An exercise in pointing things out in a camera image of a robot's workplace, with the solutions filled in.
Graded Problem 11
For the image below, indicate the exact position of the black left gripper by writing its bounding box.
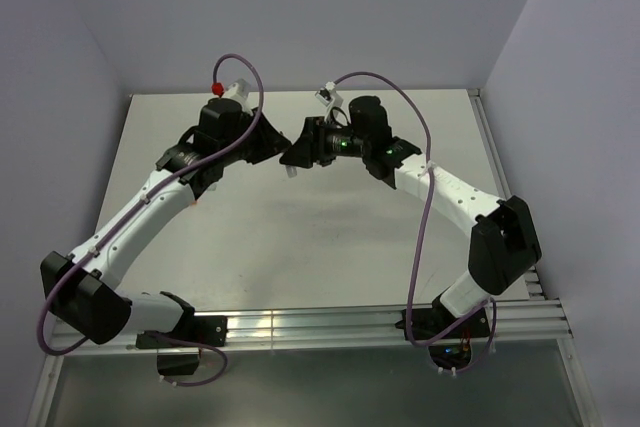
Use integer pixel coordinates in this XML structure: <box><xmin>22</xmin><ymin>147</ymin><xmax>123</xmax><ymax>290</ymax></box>
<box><xmin>219</xmin><ymin>107</ymin><xmax>291</xmax><ymax>166</ymax></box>

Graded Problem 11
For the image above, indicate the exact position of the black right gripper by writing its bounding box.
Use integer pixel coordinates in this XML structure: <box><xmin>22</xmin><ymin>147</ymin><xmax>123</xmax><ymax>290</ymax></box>
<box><xmin>279</xmin><ymin>117</ymin><xmax>369</xmax><ymax>169</ymax></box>

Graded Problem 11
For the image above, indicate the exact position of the clear orange pen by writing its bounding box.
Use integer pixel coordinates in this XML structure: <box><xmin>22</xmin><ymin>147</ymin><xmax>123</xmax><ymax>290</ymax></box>
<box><xmin>285</xmin><ymin>166</ymin><xmax>297</xmax><ymax>178</ymax></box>

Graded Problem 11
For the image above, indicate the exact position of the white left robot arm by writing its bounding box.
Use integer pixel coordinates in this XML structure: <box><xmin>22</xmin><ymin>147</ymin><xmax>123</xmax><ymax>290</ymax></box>
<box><xmin>40</xmin><ymin>98</ymin><xmax>291</xmax><ymax>346</ymax></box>

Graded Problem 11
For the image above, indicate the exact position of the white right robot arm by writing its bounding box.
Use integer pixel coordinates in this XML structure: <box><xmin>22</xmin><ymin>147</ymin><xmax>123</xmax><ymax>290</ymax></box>
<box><xmin>280</xmin><ymin>96</ymin><xmax>542</xmax><ymax>346</ymax></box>

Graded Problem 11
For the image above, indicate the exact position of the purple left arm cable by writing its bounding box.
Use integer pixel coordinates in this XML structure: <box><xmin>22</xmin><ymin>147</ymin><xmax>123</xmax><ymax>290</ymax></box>
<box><xmin>35</xmin><ymin>53</ymin><xmax>229</xmax><ymax>388</ymax></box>

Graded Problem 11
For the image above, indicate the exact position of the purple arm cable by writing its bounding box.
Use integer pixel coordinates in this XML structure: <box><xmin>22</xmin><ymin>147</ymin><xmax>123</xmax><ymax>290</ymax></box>
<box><xmin>333</xmin><ymin>70</ymin><xmax>497</xmax><ymax>373</ymax></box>
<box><xmin>35</xmin><ymin>53</ymin><xmax>229</xmax><ymax>388</ymax></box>

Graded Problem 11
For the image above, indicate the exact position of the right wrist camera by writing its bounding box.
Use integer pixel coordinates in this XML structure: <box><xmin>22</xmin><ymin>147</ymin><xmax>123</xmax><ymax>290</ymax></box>
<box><xmin>315</xmin><ymin>81</ymin><xmax>343</xmax><ymax>111</ymax></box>

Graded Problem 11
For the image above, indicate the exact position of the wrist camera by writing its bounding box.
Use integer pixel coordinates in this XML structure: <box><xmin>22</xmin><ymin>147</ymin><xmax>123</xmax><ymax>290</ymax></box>
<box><xmin>315</xmin><ymin>81</ymin><xmax>343</xmax><ymax>111</ymax></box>
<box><xmin>222</xmin><ymin>79</ymin><xmax>251</xmax><ymax>110</ymax></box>

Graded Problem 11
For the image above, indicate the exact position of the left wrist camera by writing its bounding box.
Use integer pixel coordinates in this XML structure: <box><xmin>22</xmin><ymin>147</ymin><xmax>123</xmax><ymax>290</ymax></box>
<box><xmin>222</xmin><ymin>79</ymin><xmax>251</xmax><ymax>110</ymax></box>

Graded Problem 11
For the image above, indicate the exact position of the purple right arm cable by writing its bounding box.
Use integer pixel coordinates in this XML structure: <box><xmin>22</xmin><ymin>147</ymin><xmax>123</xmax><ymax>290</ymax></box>
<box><xmin>333</xmin><ymin>70</ymin><xmax>497</xmax><ymax>373</ymax></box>

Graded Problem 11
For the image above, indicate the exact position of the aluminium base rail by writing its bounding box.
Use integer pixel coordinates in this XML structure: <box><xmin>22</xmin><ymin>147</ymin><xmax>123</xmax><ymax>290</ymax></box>
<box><xmin>49</xmin><ymin>299</ymin><xmax>571</xmax><ymax>356</ymax></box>

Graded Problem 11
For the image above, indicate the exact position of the aluminium side rail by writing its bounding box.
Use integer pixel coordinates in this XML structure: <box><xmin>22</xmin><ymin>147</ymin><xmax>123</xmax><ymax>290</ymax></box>
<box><xmin>467</xmin><ymin>88</ymin><xmax>601</xmax><ymax>427</ymax></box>

